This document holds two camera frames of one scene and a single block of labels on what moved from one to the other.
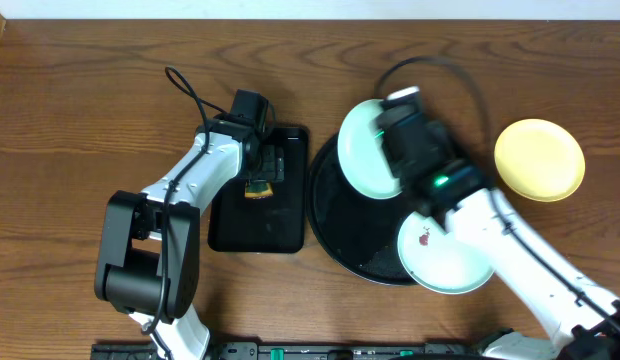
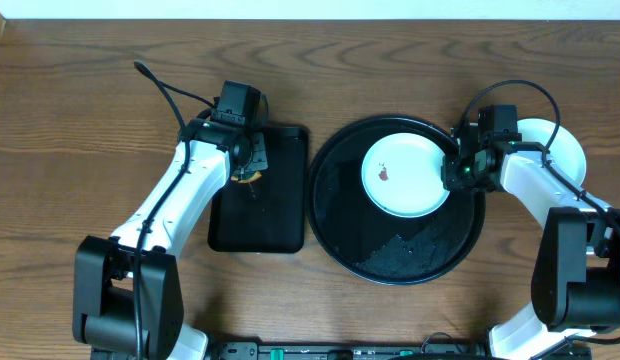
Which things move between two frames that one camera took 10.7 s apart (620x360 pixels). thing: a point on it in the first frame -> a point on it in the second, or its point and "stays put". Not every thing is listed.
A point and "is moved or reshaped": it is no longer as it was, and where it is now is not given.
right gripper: (440, 136) -> (450, 180)
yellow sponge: (258, 189) is moved or reshaped
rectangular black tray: (267, 225) stays put
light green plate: (437, 261) -> (402, 176)
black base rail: (305, 351) stays put
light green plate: (362, 159) -> (564, 150)
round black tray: (357, 232) stays put
